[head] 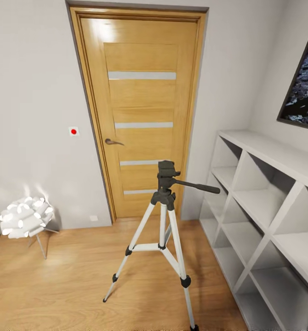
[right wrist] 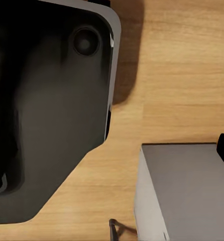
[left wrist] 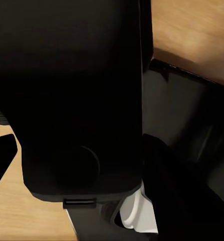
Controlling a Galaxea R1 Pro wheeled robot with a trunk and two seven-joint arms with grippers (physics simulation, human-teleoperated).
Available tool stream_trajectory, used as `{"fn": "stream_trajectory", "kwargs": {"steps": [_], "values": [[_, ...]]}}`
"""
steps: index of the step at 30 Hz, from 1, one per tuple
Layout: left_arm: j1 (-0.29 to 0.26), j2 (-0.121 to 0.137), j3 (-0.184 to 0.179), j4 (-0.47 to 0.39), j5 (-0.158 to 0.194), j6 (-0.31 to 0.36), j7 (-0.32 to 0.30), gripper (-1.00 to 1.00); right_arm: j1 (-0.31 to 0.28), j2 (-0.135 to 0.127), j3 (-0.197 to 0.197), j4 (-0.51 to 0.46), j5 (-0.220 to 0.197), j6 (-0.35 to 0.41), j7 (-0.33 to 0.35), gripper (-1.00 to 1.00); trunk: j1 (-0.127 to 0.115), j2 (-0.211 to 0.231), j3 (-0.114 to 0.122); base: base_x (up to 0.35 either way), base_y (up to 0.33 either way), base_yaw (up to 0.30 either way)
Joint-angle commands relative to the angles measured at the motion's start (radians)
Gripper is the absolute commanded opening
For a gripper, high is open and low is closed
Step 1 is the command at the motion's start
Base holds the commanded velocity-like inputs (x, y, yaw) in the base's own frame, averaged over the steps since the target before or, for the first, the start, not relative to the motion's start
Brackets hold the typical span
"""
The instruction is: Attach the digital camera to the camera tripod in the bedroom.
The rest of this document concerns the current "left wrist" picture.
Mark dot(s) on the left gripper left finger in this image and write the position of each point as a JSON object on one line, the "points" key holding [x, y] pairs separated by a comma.
{"points": [[8, 150]]}

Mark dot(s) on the digital camera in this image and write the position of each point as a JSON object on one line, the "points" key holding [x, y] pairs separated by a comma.
{"points": [[71, 88]]}

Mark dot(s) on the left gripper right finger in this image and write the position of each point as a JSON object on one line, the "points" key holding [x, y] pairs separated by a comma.
{"points": [[185, 207]]}

